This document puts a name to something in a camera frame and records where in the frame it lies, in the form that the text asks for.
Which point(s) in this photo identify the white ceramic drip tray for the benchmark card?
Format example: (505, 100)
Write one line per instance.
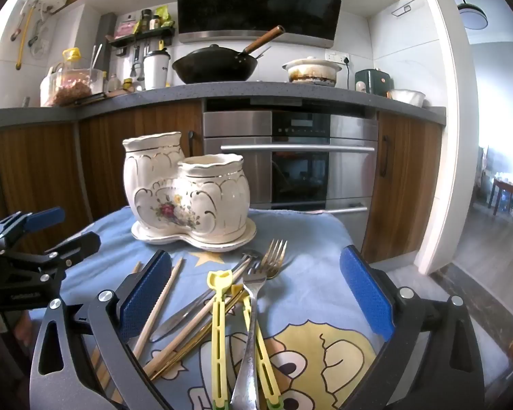
(222, 244)

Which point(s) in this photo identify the yellow training chopstick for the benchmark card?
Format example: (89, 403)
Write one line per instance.
(265, 358)
(218, 350)

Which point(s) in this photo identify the green packet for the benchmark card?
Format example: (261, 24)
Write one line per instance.
(163, 16)

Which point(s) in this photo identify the grey kitchen countertop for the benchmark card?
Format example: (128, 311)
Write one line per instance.
(239, 90)

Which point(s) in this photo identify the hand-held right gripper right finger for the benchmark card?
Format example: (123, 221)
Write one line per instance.
(367, 292)

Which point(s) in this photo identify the white tumbler with black lid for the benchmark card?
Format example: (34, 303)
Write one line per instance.
(156, 70)

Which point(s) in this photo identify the metal paper towel holder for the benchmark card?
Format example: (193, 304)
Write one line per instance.
(404, 8)

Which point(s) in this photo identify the clear plastic food container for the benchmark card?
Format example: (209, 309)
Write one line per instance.
(68, 89)

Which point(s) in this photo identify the oil bottle with yellow cap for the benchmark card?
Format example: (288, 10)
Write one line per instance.
(71, 54)

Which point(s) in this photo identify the wooden base cabinet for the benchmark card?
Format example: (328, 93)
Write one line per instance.
(410, 179)
(132, 128)

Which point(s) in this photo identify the gold fork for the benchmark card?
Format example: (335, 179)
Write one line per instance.
(275, 260)

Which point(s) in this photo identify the black range hood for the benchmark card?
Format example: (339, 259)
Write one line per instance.
(260, 0)

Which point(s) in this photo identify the wooden chopstick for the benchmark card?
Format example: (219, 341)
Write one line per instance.
(137, 268)
(205, 307)
(177, 348)
(162, 303)

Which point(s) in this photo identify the pink box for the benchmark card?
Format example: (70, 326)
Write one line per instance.
(124, 30)

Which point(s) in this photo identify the stainless steel oven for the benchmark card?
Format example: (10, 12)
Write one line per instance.
(239, 179)

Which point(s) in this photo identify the white floral ceramic utensil holder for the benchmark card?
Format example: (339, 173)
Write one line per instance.
(188, 196)

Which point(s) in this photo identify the stained white clay pot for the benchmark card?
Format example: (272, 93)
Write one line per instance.
(312, 72)

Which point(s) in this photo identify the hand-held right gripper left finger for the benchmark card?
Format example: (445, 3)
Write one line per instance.
(145, 297)

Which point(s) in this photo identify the silver table knife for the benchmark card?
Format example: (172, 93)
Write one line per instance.
(175, 322)

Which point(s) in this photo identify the white wall socket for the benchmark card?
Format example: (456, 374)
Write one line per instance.
(337, 57)

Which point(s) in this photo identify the white bowl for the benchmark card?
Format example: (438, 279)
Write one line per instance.
(406, 97)

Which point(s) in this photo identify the black wall spice rack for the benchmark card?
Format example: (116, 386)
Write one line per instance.
(141, 36)

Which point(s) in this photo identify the silver fork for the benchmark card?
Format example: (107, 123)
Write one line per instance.
(250, 350)

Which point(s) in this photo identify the dark ceiling lamp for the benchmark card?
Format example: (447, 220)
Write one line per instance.
(472, 17)

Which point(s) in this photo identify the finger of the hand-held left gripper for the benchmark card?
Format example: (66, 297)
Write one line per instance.
(45, 218)
(75, 245)

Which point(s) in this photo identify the blue cartoon printed cloth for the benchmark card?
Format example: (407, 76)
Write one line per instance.
(299, 307)

